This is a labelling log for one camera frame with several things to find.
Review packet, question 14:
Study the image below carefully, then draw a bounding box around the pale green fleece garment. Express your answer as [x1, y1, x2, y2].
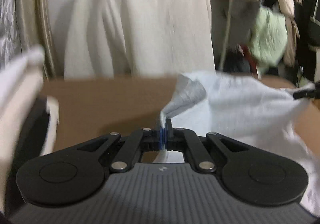
[249, 6, 288, 67]

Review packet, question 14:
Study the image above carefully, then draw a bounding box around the dark bag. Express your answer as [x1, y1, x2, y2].
[222, 49, 253, 73]

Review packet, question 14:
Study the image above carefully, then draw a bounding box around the cream quilt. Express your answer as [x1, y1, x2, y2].
[63, 0, 216, 81]

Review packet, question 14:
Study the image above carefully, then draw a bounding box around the white folded garment black trim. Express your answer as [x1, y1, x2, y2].
[41, 96, 61, 155]

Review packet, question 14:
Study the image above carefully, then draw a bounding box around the beige curtain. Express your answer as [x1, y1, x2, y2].
[14, 0, 57, 80]

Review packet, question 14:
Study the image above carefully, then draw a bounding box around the light grey sweatshirt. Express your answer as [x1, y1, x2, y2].
[152, 70, 317, 164]

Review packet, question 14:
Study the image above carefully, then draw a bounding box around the red item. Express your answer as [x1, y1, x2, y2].
[239, 44, 258, 75]

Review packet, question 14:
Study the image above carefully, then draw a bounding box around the cream folded garment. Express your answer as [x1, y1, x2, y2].
[0, 69, 45, 144]

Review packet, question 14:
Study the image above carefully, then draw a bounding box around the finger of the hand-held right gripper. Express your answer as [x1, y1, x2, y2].
[292, 86, 320, 101]

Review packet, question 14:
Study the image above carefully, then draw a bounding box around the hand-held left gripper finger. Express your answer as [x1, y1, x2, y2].
[164, 118, 251, 174]
[74, 124, 164, 174]

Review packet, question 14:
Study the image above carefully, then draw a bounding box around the grey hanging cloth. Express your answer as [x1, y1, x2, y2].
[209, 0, 263, 70]

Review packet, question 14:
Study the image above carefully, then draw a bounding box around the silver crinkled curtain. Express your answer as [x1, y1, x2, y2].
[0, 0, 21, 65]

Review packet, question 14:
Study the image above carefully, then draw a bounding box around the white folded top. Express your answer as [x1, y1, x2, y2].
[0, 46, 46, 104]

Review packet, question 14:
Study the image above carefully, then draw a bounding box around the black jacket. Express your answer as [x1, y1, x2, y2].
[293, 0, 320, 83]

